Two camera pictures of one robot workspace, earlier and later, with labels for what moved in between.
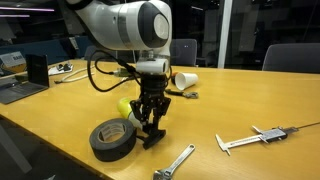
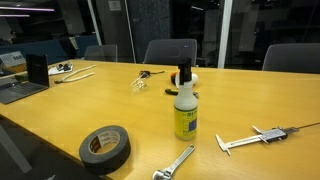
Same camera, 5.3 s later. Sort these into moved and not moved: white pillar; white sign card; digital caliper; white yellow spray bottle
Moved: white yellow spray bottle
Not moved: digital caliper; white sign card; white pillar
